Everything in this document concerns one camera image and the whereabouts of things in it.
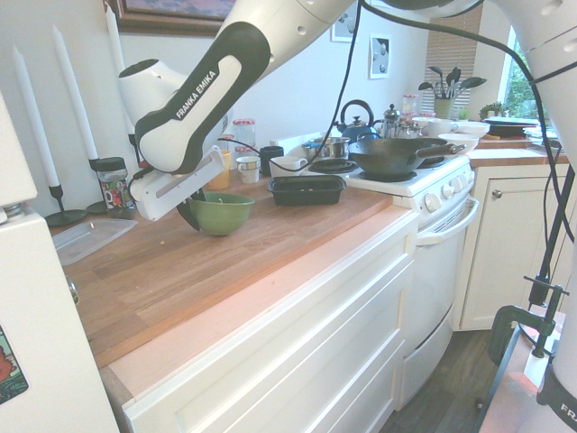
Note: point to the black plastic food box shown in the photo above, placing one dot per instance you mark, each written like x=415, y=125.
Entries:
x=306, y=193

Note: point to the clear plastic lid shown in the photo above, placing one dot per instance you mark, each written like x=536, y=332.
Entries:
x=85, y=236

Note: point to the small wall photo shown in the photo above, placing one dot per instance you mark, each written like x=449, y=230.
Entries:
x=380, y=56
x=345, y=24

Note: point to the green ceramic bowl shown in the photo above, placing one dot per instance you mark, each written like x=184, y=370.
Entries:
x=225, y=217

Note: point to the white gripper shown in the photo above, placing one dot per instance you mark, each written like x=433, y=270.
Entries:
x=180, y=185

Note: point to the glass jar red checked lid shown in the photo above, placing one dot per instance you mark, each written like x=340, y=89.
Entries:
x=409, y=104
x=248, y=151
x=244, y=133
x=226, y=142

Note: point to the tall white candle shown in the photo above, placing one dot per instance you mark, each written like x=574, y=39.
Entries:
x=36, y=122
x=115, y=45
x=74, y=94

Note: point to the green utensil holder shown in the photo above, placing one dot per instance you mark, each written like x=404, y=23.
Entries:
x=442, y=109

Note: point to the glass french press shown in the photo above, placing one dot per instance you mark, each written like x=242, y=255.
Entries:
x=391, y=124

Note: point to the spice jar with black lid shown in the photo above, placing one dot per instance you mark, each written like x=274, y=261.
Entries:
x=115, y=189

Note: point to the stainless steel pot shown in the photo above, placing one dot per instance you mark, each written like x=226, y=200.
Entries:
x=333, y=148

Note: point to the white cabinet with knob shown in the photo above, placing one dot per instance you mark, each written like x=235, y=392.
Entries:
x=505, y=261

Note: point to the white electric stove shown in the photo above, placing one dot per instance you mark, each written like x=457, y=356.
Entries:
x=433, y=270

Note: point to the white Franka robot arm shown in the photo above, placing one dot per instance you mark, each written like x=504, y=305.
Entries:
x=203, y=104

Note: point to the small green potted plant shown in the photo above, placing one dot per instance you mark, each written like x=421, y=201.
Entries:
x=492, y=109

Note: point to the white rectangular cup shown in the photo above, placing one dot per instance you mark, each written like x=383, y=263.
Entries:
x=288, y=166

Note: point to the small glass spice jars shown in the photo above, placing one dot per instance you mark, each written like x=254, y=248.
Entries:
x=412, y=130

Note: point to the black round pan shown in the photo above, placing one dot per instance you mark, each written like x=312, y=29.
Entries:
x=509, y=127

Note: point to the black screw clamp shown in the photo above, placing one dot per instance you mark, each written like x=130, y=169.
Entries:
x=543, y=315

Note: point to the black mug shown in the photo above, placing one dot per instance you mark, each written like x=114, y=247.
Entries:
x=270, y=158

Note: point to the wooden window blind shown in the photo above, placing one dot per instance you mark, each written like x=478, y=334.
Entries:
x=453, y=54

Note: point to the white patterned mug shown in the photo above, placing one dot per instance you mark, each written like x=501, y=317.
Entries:
x=249, y=170

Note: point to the wooden framed painting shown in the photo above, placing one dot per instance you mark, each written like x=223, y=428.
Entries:
x=171, y=20

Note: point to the white shallow bowl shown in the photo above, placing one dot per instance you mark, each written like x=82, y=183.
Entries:
x=473, y=128
x=464, y=142

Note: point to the colourful fridge sticker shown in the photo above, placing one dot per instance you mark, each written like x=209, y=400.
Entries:
x=10, y=365

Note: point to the yellow mug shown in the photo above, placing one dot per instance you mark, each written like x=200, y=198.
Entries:
x=223, y=178

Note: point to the white kitchen base cabinet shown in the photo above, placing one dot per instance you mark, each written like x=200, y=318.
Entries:
x=288, y=325

